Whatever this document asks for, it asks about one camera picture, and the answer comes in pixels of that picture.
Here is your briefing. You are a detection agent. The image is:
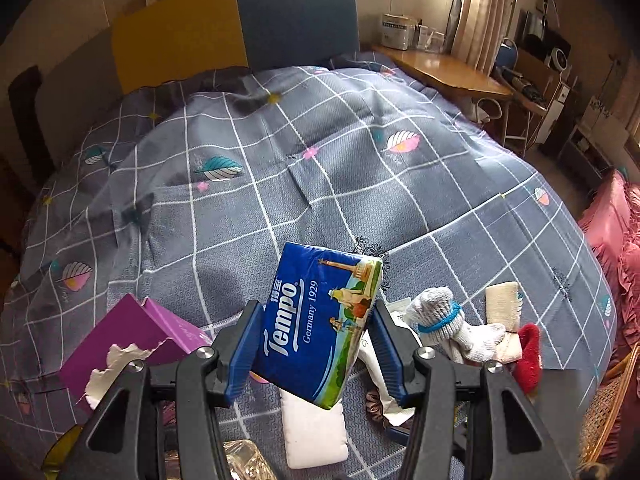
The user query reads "white appliance box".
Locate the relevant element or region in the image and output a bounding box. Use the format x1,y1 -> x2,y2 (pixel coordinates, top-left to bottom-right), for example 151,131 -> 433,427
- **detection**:
381,12 -> 416,51

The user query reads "purple cardboard box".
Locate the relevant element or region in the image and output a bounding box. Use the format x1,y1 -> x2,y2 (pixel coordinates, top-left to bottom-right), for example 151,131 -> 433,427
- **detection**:
59,293 -> 213,403

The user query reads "pink ruffled bed cover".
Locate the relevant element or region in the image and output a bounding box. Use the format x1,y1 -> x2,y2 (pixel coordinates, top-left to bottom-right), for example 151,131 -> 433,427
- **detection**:
577,169 -> 640,361

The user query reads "beige mesh cloth roll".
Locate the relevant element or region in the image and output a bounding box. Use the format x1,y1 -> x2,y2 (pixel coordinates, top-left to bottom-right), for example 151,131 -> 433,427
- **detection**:
484,281 -> 523,361

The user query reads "yellow plastic object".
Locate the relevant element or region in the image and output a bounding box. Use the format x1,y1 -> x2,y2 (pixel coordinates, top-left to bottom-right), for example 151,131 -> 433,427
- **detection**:
42,425 -> 83,480

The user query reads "blue yellow grey headboard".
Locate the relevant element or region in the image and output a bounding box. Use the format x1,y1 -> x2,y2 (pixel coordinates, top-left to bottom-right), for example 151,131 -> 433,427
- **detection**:
7,0 -> 360,176

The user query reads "red fluffy cloth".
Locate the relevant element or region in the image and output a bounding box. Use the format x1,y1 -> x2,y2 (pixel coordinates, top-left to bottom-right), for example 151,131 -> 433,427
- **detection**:
511,322 -> 543,395

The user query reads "wooden desk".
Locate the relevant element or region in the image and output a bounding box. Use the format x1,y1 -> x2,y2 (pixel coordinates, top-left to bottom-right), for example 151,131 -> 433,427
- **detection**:
371,42 -> 516,106

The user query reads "clear plastic bag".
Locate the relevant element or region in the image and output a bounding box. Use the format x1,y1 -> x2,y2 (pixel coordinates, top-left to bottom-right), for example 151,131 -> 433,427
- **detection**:
220,439 -> 281,480

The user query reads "brown scrunchie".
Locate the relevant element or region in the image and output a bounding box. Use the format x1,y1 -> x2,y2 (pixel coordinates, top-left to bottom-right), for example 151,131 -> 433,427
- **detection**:
364,391 -> 388,418

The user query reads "metal frame chair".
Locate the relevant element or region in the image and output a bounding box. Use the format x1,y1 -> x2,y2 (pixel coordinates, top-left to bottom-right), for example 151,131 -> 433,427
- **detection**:
475,37 -> 551,156

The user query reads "white knit glove bundle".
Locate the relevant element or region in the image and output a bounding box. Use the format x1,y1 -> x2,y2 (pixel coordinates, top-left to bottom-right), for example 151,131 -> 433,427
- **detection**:
405,287 -> 508,363

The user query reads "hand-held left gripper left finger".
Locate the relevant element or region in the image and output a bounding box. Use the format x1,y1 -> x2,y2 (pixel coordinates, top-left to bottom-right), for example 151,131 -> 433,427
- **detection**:
72,300 -> 266,480

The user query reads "blue tissue pack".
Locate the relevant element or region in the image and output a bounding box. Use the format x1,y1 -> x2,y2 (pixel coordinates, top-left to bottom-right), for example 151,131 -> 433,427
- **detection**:
250,241 -> 385,410

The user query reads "white tissue pack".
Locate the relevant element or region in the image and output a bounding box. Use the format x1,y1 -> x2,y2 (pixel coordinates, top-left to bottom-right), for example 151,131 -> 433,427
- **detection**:
281,390 -> 349,470

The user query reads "clear plastic container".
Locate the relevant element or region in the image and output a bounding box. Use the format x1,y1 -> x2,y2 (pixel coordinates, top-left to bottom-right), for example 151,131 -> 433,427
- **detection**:
414,25 -> 447,55

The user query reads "white torn paper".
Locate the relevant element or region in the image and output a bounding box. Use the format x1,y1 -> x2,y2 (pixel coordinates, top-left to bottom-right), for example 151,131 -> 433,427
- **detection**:
82,342 -> 173,411

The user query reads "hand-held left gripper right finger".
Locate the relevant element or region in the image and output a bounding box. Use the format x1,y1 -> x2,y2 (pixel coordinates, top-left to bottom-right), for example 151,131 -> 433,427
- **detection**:
370,300 -> 556,480

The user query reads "wicker chair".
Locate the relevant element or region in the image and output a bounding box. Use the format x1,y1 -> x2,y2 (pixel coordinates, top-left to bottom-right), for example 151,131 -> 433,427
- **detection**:
577,342 -> 640,466

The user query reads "beige curtain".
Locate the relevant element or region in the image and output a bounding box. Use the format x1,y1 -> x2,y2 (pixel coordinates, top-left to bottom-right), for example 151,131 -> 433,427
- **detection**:
452,0 -> 523,76

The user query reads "white bag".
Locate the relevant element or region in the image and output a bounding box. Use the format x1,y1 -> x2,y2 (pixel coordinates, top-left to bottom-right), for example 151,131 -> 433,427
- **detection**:
470,96 -> 503,126

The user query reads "cluttered shelf unit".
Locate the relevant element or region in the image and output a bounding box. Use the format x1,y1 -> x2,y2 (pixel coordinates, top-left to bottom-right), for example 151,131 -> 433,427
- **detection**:
515,0 -> 640,171

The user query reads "grey checked leaf-print blanket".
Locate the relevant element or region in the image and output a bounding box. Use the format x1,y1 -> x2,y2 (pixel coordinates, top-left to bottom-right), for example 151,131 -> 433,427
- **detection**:
0,62 -> 618,480

